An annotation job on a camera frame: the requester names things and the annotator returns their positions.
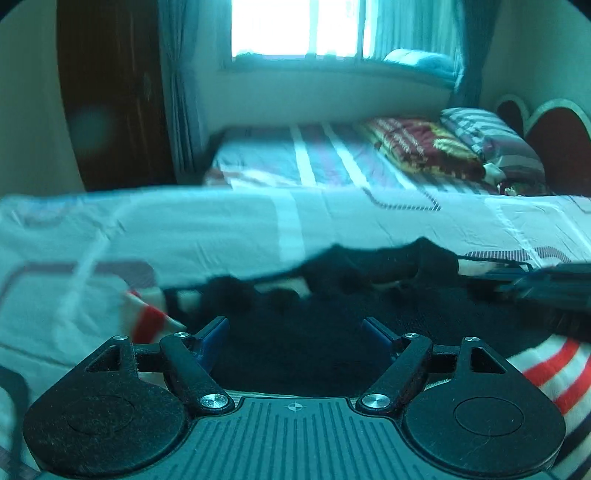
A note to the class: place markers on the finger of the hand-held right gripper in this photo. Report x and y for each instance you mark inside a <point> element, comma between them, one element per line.
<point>494,282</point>

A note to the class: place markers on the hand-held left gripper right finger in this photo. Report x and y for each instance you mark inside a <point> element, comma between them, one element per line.
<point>378,337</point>

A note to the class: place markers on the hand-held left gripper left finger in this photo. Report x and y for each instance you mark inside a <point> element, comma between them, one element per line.
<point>213,339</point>

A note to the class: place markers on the striped cartoon print sweater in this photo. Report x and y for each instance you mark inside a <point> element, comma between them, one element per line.
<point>554,364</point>

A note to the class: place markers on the white geometric print bed sheet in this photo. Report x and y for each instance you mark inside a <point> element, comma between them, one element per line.
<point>207,230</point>

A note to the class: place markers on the striped pillow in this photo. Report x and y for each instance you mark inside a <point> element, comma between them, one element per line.
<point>494,138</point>

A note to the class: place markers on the red scalloped headboard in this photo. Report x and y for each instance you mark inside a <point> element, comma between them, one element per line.
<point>563,138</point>

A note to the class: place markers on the red printed folded blanket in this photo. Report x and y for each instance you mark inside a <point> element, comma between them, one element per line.
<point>415,143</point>

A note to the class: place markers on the striped bed sheet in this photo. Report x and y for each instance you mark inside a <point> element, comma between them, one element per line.
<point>268,157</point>

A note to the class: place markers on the folded blue quilt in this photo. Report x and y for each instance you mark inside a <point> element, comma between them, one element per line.
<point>420,64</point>

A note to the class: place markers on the blue curtain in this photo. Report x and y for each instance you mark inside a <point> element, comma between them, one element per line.
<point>475,50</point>
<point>180,83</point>

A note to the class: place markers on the dark wooden door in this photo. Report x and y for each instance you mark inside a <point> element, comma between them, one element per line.
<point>115,92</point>

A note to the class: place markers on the window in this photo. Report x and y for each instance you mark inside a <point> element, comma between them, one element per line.
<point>277,27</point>

